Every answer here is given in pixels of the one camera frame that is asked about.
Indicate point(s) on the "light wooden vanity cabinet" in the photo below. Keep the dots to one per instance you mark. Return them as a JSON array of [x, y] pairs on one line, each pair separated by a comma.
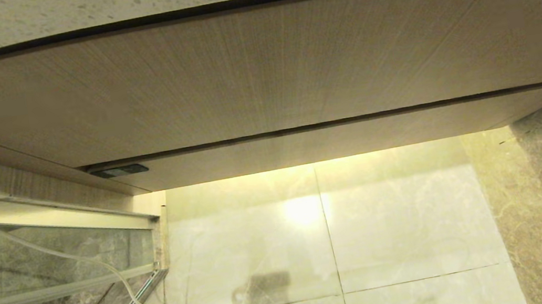
[[239, 77]]

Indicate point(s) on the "dark rectangular plate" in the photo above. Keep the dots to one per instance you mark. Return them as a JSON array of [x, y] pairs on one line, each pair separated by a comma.
[[120, 170]]

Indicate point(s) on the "light wooden drawer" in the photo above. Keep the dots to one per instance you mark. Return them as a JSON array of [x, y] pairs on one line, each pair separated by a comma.
[[302, 147]]

